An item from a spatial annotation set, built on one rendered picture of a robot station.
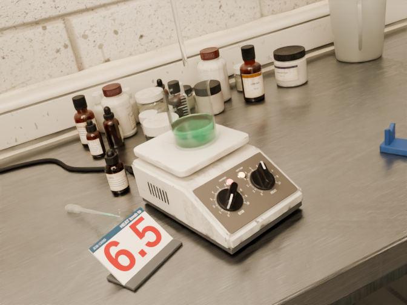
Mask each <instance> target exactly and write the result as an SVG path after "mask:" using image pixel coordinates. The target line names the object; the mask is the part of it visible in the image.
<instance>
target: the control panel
mask: <svg viewBox="0 0 407 305"><path fill-rule="evenodd" d="M261 161H263V162H264V163H265V164H266V167H267V168H268V170H269V172H270V173H272V175H273V176H274V178H275V184H274V186H273V187H272V188H271V189H269V190H265V191H264V190H260V189H257V188H256V187H254V186H253V185H252V183H251V181H250V175H251V173H252V172H253V171H254V170H256V169H257V167H258V165H259V163H260V162H261ZM240 172H243V173H244V174H245V177H240V176H239V173H240ZM228 179H231V180H233V181H234V182H236V183H237V184H238V187H237V191H238V192H239V193H240V194H241V195H242V197H243V204H242V207H241V208H240V209H239V210H237V211H226V210H224V209H222V208H221V207H220V206H219V205H218V203H217V195H218V193H219V191H221V190H222V189H225V188H230V184H228V183H227V180H228ZM297 190H298V188H297V187H296V186H295V185H294V184H293V183H292V182H291V181H290V180H289V179H288V178H286V177H285V176H284V175H283V174H282V173H281V172H280V171H279V170H278V169H277V168H276V167H275V166H274V165H273V164H272V163H271V162H270V161H269V160H268V159H267V158H266V157H265V156H264V155H263V154H262V153H261V152H258V153H257V154H255V155H253V156H251V157H249V158H248V159H246V160H244V161H243V162H241V163H239V164H237V165H236V166H234V167H232V168H230V169H229V170H227V171H225V172H223V173H222V174H220V175H218V176H217V177H215V178H213V179H211V180H209V181H208V182H206V183H204V184H203V185H201V186H199V187H197V188H196V189H194V190H192V192H193V193H194V195H195V196H196V197H197V198H198V199H199V200H200V201H201V202H202V203H203V204H204V205H205V207H206V208H207V209H208V210H209V211H210V212H211V213H212V214H213V215H214V216H215V218H216V219H217V220H218V221H219V222H220V223H221V225H222V226H223V227H224V228H225V229H226V230H227V231H228V232H229V233H230V234H233V233H235V232H236V231H238V230H239V229H241V228H242V227H244V226H245V225H247V224H248V223H249V222H251V221H253V220H254V219H255V218H257V217H258V216H260V215H262V214H263V213H264V212H266V211H267V210H269V209H271V208H272V207H273V206H275V205H277V204H278V203H280V202H281V201H282V200H284V199H285V198H287V197H288V196H290V195H291V194H293V193H294V192H296V191H297Z"/></svg>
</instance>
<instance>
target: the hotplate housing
mask: <svg viewBox="0 0 407 305"><path fill-rule="evenodd" d="M258 152H261V153H262V154H263V155H264V156H265V157H266V158H267V159H268V160H269V161H270V162H271V163H272V164H273V165H274V166H275V167H276V168H277V169H278V170H279V171H280V172H281V173H282V174H283V175H284V176H285V177H286V178H288V179H289V180H290V181H291V182H292V183H293V184H294V185H295V186H296V187H297V188H298V190H297V191H296V192H294V193H293V194H291V195H290V196H288V197H287V198H285V199H284V200H282V201H281V202H280V203H278V204H277V205H275V206H273V207H272V208H271V209H269V210H267V211H266V212H264V213H263V214H262V215H260V216H258V217H257V218H255V219H254V220H253V221H251V222H249V223H248V224H247V225H245V226H244V227H242V228H241V229H239V230H238V231H236V232H235V233H233V234H230V233H229V232H228V231H227V230H226V229H225V228H224V227H223V226H222V225H221V223H220V222H219V221H218V220H217V219H216V218H215V216H214V215H213V214H212V213H211V212H210V211H209V210H208V209H207V208H206V207H205V205H204V204H203V203H202V202H201V201H200V200H199V199H198V198H197V197H196V196H195V195H194V193H193V192H192V190H194V189H196V188H197V187H199V186H201V185H203V184H204V183H206V182H208V181H209V180H211V179H213V178H215V177H217V176H218V175H220V174H222V173H223V172H225V171H227V170H229V169H230V168H232V167H234V166H236V165H237V164H239V163H241V162H243V161H244V160H246V159H248V158H249V157H251V156H253V155H255V154H257V153H258ZM132 169H133V172H134V176H135V179H136V183H137V187H138V190H139V194H140V196H141V197H142V198H143V201H144V202H146V203H148V204H149V205H151V206H153V207H154V208H156V209H158V210H160V211H161V212H163V213H164V214H166V215H168V216H169V217H171V218H173V219H174V220H176V221H178V222H179V223H181V224H182V225H184V226H186V227H187V228H189V229H191V230H192V231H194V232H196V233H197V234H199V235H201V236H202V237H204V238H206V239H207V240H209V241H210V242H212V243H214V244H216V245H217V246H218V247H220V248H222V249H224V250H225V251H227V252H229V253H230V254H234V253H235V252H236V251H238V250H239V249H240V248H242V247H244V246H245V245H246V244H248V243H249V242H251V241H252V240H254V239H255V238H256V237H258V236H259V235H260V234H262V233H263V232H265V231H266V230H268V229H269V228H270V227H272V226H274V225H275V224H276V223H278V222H279V221H281V220H282V219H283V218H285V217H286V216H287V215H289V214H290V213H292V212H293V211H295V210H296V209H298V208H299V207H301V206H302V200H303V197H302V190H301V189H300V188H299V187H298V186H297V185H296V184H295V183H294V182H293V181H292V180H291V179H290V178H289V177H288V176H287V175H286V174H285V173H284V172H283V171H282V170H281V169H280V168H279V167H278V166H277V165H276V164H275V163H274V162H272V161H271V160H270V159H269V158H268V157H267V156H266V155H265V154H264V153H263V152H262V151H261V150H260V149H259V148H256V147H255V146H252V145H249V144H247V143H246V144H245V145H243V146H241V147H240V148H238V149H235V150H234V151H232V152H230V153H228V154H227V155H225V156H223V157H221V158H219V159H217V160H216V161H214V162H212V163H210V164H209V165H207V166H205V167H203V168H201V169H200V170H198V171H196V172H194V173H192V174H190V175H188V176H185V177H179V176H176V175H174V174H172V173H170V172H168V171H166V170H164V169H162V168H160V167H158V166H156V165H154V164H152V163H150V162H147V161H145V160H143V159H141V158H138V159H136V160H134V162H133V164H132Z"/></svg>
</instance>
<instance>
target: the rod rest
mask: <svg viewBox="0 0 407 305"><path fill-rule="evenodd" d="M380 152H383V153H390V154H397V155H401V156H407V139H400V138H396V137H395V123H391V124H390V126H389V129H387V128H386V129H385V140H384V141H383V142H382V143H381V145H380Z"/></svg>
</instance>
